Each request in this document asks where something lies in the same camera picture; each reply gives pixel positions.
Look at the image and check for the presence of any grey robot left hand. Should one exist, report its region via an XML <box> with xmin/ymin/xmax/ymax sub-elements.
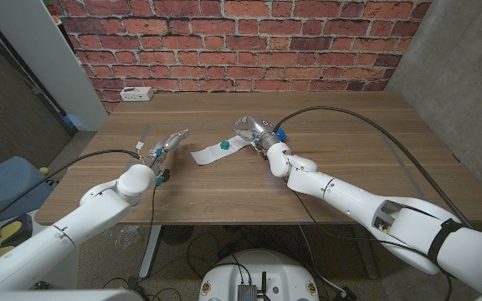
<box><xmin>142</xmin><ymin>128</ymin><xmax>191</xmax><ymax>168</ymax></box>

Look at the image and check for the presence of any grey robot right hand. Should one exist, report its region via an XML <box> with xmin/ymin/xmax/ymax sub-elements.
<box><xmin>233</xmin><ymin>115</ymin><xmax>282</xmax><ymax>154</ymax></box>

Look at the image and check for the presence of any white cloth strip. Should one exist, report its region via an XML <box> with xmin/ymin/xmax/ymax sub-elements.
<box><xmin>189</xmin><ymin>135</ymin><xmax>253</xmax><ymax>166</ymax></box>

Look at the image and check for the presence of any white power strip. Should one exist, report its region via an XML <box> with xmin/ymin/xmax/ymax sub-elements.
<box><xmin>119</xmin><ymin>86</ymin><xmax>155</xmax><ymax>103</ymax></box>

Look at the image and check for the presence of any red brick printed backdrop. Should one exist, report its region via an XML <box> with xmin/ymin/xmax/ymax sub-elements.
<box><xmin>52</xmin><ymin>0</ymin><xmax>433</xmax><ymax>114</ymax></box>

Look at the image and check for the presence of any black round fan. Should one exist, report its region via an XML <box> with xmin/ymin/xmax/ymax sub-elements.
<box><xmin>160</xmin><ymin>225</ymin><xmax>195</xmax><ymax>246</ymax></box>

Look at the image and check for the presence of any white table leg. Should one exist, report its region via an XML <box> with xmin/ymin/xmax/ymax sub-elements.
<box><xmin>138</xmin><ymin>224</ymin><xmax>162</xmax><ymax>279</ymax></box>

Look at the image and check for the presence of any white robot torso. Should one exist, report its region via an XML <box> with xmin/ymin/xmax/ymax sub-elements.
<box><xmin>198</xmin><ymin>249</ymin><xmax>320</xmax><ymax>301</ymax></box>

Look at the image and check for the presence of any dark grey door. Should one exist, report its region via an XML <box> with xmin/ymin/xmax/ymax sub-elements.
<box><xmin>0</xmin><ymin>8</ymin><xmax>77</xmax><ymax>181</ymax></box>

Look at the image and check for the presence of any grey electronics box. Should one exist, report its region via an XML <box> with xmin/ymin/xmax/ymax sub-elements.
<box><xmin>236</xmin><ymin>283</ymin><xmax>259</xmax><ymax>301</ymax></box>

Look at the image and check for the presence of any blue grey storage bin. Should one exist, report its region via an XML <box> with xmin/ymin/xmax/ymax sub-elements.
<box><xmin>0</xmin><ymin>156</ymin><xmax>56</xmax><ymax>222</ymax></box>

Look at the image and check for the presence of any grey table leg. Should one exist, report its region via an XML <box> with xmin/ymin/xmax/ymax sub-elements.
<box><xmin>360</xmin><ymin>244</ymin><xmax>380</xmax><ymax>280</ymax></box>

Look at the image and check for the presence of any thin black left wrist cable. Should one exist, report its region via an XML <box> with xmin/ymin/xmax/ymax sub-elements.
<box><xmin>146</xmin><ymin>183</ymin><xmax>161</xmax><ymax>275</ymax></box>

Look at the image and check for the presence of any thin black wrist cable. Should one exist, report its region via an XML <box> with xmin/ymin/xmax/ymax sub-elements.
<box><xmin>146</xmin><ymin>183</ymin><xmax>161</xmax><ymax>275</ymax></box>
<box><xmin>285</xmin><ymin>175</ymin><xmax>454</xmax><ymax>301</ymax></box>

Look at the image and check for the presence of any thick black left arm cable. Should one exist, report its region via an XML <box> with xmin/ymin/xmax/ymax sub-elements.
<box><xmin>0</xmin><ymin>149</ymin><xmax>141</xmax><ymax>233</ymax></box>

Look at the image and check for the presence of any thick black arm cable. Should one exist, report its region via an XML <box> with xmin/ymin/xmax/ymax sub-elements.
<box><xmin>0</xmin><ymin>149</ymin><xmax>141</xmax><ymax>233</ymax></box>
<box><xmin>272</xmin><ymin>105</ymin><xmax>474</xmax><ymax>229</ymax></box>

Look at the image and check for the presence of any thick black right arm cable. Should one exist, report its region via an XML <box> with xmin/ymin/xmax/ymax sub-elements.
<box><xmin>272</xmin><ymin>105</ymin><xmax>474</xmax><ymax>229</ymax></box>

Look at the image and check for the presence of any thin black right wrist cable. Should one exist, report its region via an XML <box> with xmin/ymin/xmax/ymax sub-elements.
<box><xmin>285</xmin><ymin>175</ymin><xmax>454</xmax><ymax>301</ymax></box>

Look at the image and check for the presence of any white wall panel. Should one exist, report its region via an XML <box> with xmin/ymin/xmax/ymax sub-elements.
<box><xmin>0</xmin><ymin>0</ymin><xmax>109</xmax><ymax>133</ymax></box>

